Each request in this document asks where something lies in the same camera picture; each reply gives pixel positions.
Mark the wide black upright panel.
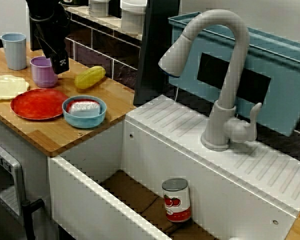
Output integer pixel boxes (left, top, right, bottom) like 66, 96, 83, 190
133, 0, 181, 106

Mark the cream scalloped plate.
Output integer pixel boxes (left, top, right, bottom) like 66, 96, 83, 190
0, 74, 30, 102

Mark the red and white toy sushi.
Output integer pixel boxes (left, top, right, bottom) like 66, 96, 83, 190
66, 98, 102, 117

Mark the plain white canister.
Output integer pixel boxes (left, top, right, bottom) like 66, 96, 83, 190
119, 0, 148, 35

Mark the grey toy faucet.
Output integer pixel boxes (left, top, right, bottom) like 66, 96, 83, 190
157, 8, 263, 152

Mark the grey appliance door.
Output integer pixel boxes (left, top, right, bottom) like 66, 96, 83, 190
0, 138, 25, 221

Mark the white toy sink unit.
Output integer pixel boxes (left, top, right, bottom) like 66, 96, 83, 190
47, 94, 300, 240

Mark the tomato soup can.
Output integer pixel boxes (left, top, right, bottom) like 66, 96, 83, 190
161, 177, 192, 223

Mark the black vertical post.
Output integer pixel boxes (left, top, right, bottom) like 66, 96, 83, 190
28, 12, 45, 52
108, 0, 122, 19

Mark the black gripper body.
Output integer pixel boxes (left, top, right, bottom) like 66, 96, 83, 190
28, 9, 72, 57

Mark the red round plate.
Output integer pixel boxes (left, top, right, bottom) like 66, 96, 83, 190
10, 88, 70, 121

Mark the white canister with print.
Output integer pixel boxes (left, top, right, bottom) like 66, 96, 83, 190
87, 0, 111, 18

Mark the yellow toy corn cob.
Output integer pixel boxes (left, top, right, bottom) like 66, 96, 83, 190
74, 65, 107, 90

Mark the teal plastic bin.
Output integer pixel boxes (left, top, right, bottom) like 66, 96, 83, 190
167, 11, 300, 137

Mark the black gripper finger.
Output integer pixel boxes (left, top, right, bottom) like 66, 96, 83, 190
49, 51, 70, 75
34, 31, 59, 61

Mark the blue plastic bowl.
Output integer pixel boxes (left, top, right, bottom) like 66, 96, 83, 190
61, 95, 108, 129

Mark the black cabinet handle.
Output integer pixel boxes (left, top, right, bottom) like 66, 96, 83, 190
21, 198, 45, 240

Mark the light blue plastic cup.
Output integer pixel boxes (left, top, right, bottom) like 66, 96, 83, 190
1, 32, 28, 71

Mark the black rectangular label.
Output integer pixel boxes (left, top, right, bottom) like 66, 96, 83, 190
196, 52, 272, 104

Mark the purple plastic mug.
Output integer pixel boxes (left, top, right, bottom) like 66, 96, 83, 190
29, 55, 59, 89

